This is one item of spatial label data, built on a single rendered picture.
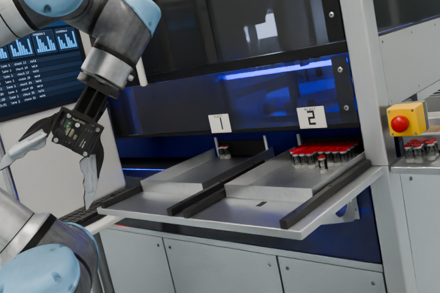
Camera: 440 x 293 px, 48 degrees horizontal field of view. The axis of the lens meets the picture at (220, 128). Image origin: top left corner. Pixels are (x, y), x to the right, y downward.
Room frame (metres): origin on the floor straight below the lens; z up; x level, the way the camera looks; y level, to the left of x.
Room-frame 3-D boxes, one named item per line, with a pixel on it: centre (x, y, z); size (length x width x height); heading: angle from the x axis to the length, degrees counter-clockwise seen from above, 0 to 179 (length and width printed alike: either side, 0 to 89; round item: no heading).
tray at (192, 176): (1.50, 0.06, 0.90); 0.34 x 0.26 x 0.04; 137
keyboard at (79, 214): (1.58, 0.47, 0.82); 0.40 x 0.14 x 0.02; 141
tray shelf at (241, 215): (1.33, -0.02, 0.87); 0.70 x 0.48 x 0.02; 47
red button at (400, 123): (1.15, -0.42, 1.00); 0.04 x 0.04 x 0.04; 47
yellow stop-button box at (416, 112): (1.18, -0.45, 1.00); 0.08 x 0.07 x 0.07; 137
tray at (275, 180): (1.27, -0.19, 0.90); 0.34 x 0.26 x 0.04; 137
